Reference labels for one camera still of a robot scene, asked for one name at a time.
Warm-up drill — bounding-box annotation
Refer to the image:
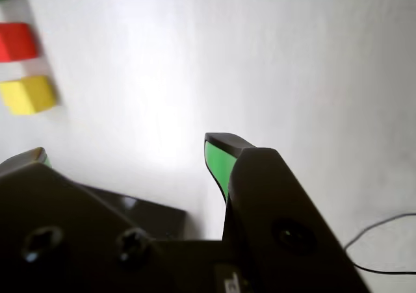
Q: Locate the red wooden cube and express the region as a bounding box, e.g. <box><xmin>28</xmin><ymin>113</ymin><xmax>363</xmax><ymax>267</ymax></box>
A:
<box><xmin>0</xmin><ymin>22</ymin><xmax>40</xmax><ymax>63</ymax></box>

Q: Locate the thin black wire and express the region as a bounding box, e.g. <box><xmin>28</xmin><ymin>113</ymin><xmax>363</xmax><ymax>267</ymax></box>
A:
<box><xmin>343</xmin><ymin>212</ymin><xmax>416</xmax><ymax>274</ymax></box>

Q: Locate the yellow wooden cube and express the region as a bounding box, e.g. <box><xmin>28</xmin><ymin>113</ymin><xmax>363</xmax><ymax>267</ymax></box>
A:
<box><xmin>0</xmin><ymin>75</ymin><xmax>57</xmax><ymax>116</ymax></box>

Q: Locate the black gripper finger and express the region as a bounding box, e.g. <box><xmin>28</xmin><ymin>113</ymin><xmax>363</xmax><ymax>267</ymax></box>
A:
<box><xmin>0</xmin><ymin>146</ymin><xmax>170</xmax><ymax>293</ymax></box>
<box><xmin>203</xmin><ymin>131</ymin><xmax>373</xmax><ymax>293</ymax></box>

